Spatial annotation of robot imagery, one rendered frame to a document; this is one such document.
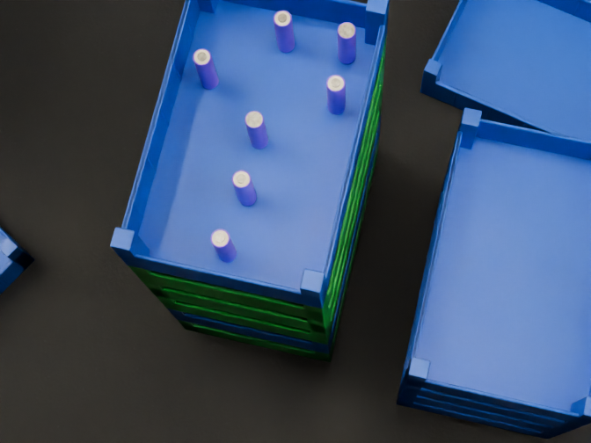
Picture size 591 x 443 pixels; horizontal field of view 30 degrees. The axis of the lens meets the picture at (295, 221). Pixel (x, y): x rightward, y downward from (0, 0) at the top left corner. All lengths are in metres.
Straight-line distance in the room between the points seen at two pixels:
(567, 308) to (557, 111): 0.40
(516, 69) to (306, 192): 0.57
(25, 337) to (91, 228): 0.17
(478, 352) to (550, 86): 0.49
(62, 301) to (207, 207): 0.47
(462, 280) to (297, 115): 0.28
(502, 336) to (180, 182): 0.40
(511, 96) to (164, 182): 0.62
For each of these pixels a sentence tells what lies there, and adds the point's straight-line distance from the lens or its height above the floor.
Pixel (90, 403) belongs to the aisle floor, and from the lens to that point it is 1.51.
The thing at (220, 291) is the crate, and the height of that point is 0.37.
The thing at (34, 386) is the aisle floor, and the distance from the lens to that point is 1.53.
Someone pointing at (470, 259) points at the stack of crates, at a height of 0.24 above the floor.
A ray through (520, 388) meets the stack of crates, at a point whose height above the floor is 0.24.
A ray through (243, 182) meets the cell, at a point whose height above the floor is 0.47.
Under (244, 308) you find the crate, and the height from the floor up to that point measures 0.29.
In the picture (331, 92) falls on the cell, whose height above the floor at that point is 0.46.
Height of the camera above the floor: 1.46
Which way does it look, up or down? 75 degrees down
